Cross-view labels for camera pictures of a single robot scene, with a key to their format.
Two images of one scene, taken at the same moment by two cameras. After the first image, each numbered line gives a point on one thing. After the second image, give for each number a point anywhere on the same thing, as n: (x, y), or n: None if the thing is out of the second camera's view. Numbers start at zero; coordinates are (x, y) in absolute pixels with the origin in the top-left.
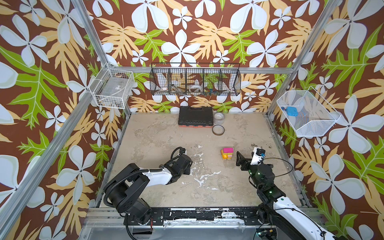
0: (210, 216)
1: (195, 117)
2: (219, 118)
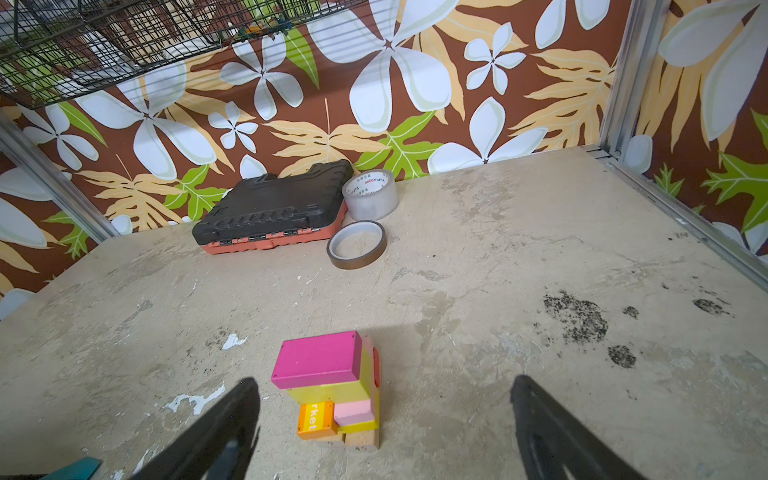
0: None
1: (270, 212)
2: (371, 194)
